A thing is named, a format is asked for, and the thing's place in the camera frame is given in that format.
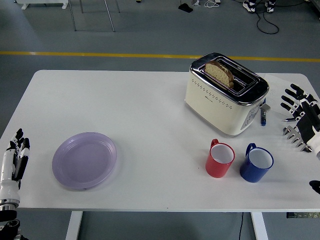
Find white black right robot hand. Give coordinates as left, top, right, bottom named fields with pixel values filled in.
left=280, top=83, right=320, bottom=195

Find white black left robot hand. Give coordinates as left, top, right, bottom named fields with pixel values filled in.
left=0, top=128, right=31, bottom=201

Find purple plastic plate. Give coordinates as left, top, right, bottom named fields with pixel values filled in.
left=51, top=131, right=118, bottom=192

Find brown bread slice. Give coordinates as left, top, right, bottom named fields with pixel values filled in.
left=204, top=59, right=235, bottom=89

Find silver metal toast rack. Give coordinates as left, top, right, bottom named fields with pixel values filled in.
left=282, top=126, right=313, bottom=153

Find blue marker pen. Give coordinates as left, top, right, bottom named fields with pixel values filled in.
left=259, top=109, right=268, bottom=127

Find white paper sheet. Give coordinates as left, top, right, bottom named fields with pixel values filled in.
left=263, top=73, right=300, bottom=117

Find blue enamel mug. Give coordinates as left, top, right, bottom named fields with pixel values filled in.
left=239, top=142, right=274, bottom=183

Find white table leg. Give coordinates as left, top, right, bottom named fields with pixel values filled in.
left=65, top=211, right=84, bottom=240
left=250, top=211, right=270, bottom=240

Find table height control panel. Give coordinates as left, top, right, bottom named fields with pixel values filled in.
left=286, top=212, right=320, bottom=219

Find cream chrome toaster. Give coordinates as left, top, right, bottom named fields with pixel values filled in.
left=184, top=52, right=270, bottom=137

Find red enamel mug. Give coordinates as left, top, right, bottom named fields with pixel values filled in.
left=205, top=138, right=236, bottom=179

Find person's shoe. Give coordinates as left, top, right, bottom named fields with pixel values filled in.
left=264, top=0, right=276, bottom=14
left=242, top=0, right=257, bottom=13

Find black foot pedal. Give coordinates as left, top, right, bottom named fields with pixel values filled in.
left=177, top=0, right=194, bottom=13

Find white floor stand base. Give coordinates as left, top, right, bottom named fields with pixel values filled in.
left=14, top=0, right=70, bottom=11

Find black floor cable loop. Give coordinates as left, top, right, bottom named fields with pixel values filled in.
left=255, top=9, right=280, bottom=35

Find thin black hanging cable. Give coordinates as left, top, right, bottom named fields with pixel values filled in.
left=238, top=211, right=245, bottom=240

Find grey metal frame legs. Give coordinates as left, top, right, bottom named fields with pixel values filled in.
left=67, top=0, right=121, bottom=33

